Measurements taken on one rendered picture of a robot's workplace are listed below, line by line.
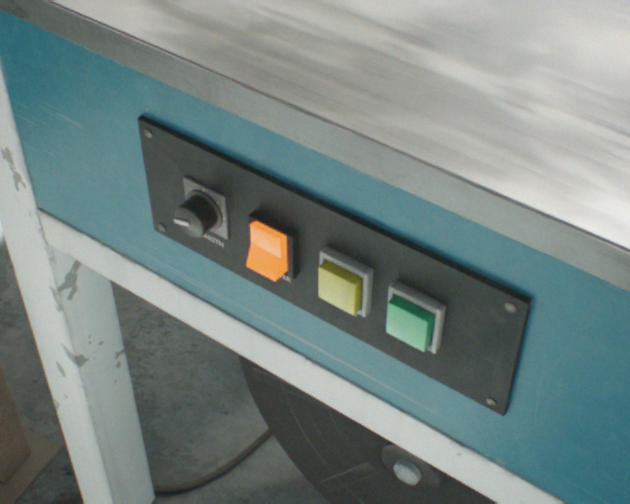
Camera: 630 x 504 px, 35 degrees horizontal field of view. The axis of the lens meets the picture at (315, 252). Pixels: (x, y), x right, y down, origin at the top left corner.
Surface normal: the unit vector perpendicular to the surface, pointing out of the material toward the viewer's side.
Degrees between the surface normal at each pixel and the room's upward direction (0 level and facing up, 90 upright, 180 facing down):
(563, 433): 90
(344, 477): 90
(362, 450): 90
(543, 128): 0
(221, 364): 0
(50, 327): 90
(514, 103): 0
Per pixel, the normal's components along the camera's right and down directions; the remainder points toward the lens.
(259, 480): 0.00, -0.72
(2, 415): 0.88, 0.33
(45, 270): -0.58, 0.57
